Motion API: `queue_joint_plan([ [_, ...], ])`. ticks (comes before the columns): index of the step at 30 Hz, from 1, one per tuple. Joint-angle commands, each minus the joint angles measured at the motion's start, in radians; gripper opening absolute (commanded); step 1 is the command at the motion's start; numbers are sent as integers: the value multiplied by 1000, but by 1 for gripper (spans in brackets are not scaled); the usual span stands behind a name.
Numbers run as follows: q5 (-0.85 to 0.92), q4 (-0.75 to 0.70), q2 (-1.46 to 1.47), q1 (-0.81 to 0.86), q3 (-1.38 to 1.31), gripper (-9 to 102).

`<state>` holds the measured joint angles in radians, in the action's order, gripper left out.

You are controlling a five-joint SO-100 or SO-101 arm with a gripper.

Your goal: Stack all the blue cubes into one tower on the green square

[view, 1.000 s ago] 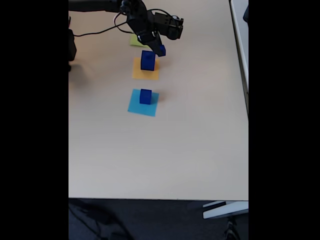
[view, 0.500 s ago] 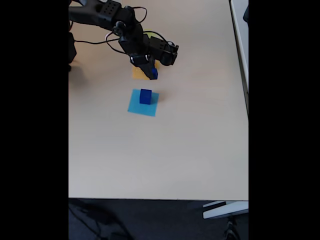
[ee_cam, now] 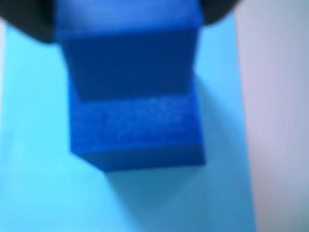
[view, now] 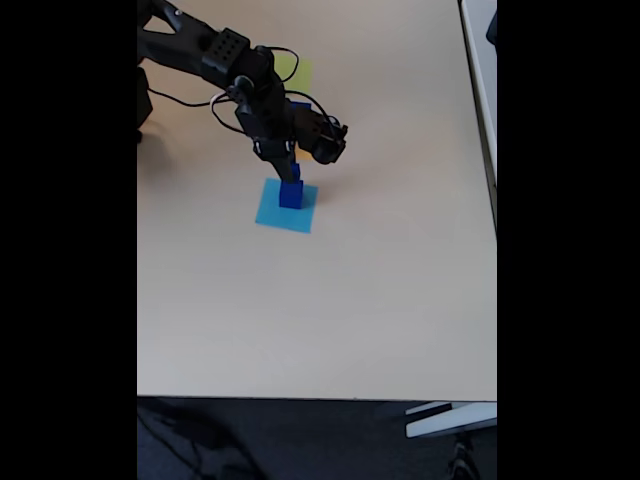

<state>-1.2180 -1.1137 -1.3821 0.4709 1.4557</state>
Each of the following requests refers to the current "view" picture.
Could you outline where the medium blue cube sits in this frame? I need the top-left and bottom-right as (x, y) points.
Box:
(278, 180), (305, 209)

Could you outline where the light blue paper square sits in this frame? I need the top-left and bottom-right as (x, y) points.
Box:
(254, 177), (320, 235)

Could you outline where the green paper square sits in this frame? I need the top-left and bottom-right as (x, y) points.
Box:
(272, 53), (314, 95)

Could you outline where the white neighbouring table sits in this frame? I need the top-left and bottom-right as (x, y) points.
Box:
(458, 0), (498, 234)

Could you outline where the white table leg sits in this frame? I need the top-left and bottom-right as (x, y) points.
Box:
(404, 401), (498, 439)

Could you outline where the black camera box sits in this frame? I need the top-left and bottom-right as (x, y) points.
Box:
(292, 103), (349, 166)

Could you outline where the black cable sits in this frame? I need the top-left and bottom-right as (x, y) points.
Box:
(148, 45), (342, 137)

